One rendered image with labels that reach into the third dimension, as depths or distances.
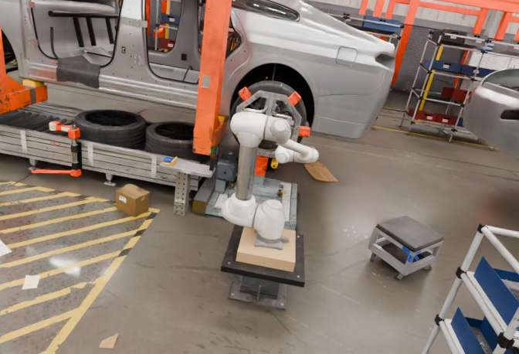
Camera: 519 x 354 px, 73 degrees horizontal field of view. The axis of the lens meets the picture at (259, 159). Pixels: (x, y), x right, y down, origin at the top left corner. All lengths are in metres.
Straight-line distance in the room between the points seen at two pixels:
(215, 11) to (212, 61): 0.36
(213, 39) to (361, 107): 1.47
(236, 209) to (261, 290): 0.57
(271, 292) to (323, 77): 1.90
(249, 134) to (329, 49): 1.62
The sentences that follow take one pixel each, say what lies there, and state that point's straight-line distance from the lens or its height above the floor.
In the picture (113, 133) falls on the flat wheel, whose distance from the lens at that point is 3.58.
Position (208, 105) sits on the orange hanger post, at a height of 0.95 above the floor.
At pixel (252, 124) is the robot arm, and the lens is 1.86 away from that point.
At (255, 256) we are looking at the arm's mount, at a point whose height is 0.36.
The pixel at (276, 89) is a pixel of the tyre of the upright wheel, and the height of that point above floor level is 1.15.
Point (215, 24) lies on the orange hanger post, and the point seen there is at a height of 1.57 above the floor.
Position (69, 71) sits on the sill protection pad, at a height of 0.90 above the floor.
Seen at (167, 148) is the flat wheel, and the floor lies 0.43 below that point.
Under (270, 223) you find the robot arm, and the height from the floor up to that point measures 0.54.
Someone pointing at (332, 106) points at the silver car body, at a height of 1.02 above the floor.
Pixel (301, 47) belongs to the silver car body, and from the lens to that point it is 3.28.
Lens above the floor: 1.68
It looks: 22 degrees down
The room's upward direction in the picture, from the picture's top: 10 degrees clockwise
